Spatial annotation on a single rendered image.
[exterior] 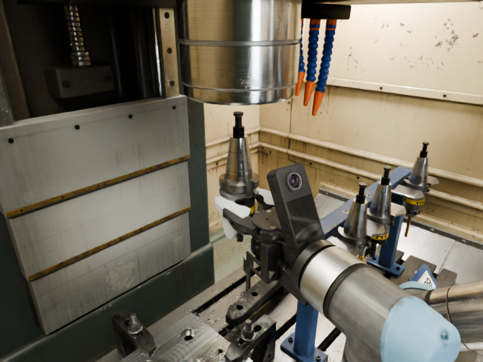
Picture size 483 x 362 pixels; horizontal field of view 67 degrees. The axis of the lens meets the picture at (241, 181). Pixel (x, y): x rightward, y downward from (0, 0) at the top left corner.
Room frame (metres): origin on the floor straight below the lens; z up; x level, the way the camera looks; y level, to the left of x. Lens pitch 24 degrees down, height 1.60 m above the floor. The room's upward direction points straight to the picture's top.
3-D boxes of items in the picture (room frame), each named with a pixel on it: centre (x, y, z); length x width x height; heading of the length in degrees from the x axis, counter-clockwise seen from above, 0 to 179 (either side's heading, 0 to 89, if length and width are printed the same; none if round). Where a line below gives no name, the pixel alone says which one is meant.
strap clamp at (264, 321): (0.56, -0.02, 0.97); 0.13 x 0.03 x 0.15; 137
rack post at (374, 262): (0.92, -0.45, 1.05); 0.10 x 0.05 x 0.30; 47
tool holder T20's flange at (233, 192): (0.52, 0.00, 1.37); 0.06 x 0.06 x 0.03
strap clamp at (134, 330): (0.57, 0.23, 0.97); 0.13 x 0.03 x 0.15; 47
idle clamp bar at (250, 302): (0.75, -0.05, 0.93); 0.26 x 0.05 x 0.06; 142
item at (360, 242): (0.61, -0.22, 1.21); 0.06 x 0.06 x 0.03
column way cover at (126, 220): (0.82, 0.33, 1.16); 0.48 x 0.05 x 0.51; 137
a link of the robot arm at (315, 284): (0.34, -0.11, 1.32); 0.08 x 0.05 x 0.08; 122
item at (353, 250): (0.57, -0.18, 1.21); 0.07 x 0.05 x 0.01; 47
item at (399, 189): (0.81, -0.41, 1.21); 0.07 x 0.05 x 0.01; 47
